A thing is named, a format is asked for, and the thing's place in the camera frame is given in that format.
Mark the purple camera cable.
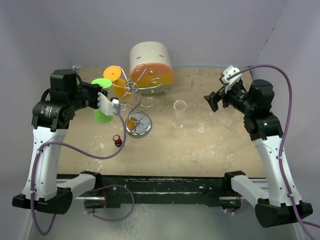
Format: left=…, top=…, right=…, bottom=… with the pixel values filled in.
left=30, top=106, right=127, bottom=236
left=226, top=64, right=320, bottom=240

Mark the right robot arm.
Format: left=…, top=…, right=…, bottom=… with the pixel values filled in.
left=204, top=79, right=313, bottom=228

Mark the white round drawer cabinet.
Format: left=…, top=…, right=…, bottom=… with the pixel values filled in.
left=129, top=41, right=174, bottom=95

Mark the small red-capped bottle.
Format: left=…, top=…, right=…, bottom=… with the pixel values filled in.
left=112, top=134, right=123, bottom=148

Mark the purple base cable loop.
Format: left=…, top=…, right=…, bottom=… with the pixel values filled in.
left=83, top=184, right=135, bottom=222

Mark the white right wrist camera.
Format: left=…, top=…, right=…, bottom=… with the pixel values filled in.
left=219, top=65, right=242, bottom=93

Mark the clear flute glass back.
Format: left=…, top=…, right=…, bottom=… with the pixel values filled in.
left=187, top=75, right=204, bottom=109

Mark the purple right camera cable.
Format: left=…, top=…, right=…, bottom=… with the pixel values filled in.
left=226, top=64, right=320, bottom=240

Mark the clear flute glass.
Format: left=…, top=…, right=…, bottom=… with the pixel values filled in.
left=187, top=75, right=204, bottom=109
left=172, top=100, right=188, bottom=129

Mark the orange plastic wine glass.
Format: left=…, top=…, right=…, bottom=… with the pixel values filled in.
left=103, top=65, right=131, bottom=100

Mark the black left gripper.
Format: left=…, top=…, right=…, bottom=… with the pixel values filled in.
left=68, top=80, right=108, bottom=111

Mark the black mounting rail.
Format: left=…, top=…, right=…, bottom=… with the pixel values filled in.
left=78, top=175, right=241, bottom=208

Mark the clear flute glass front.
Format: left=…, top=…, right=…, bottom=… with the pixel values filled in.
left=172, top=100, right=188, bottom=129

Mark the green plastic wine glass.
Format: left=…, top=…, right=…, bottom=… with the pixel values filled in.
left=91, top=78, right=114, bottom=123

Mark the chrome wine glass rack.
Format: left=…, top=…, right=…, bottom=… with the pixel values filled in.
left=112, top=63, right=163, bottom=138

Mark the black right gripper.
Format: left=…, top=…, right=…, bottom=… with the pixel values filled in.
left=204, top=80, right=255, bottom=115

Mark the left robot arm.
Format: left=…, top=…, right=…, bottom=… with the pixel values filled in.
left=12, top=69, right=103, bottom=215

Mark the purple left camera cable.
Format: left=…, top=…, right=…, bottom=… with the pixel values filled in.
left=30, top=106, right=127, bottom=236

